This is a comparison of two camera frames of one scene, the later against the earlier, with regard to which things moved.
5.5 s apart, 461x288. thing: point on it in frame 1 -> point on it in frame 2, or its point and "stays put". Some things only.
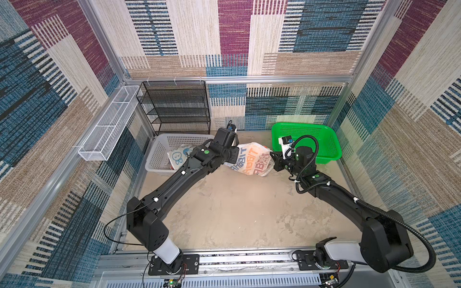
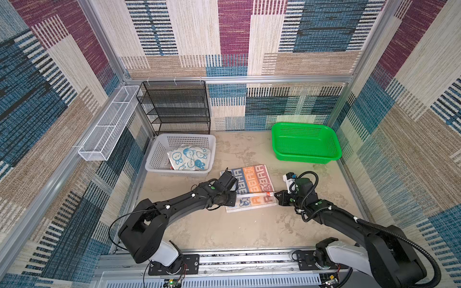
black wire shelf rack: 176,107 stays put
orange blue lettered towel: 254,158 -> 254,190
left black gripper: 234,152 -> 232,201
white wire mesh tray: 102,140 stays put
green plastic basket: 329,146 stays put
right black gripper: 277,159 -> 281,199
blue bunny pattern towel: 177,156 stays put
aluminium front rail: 364,269 stays put
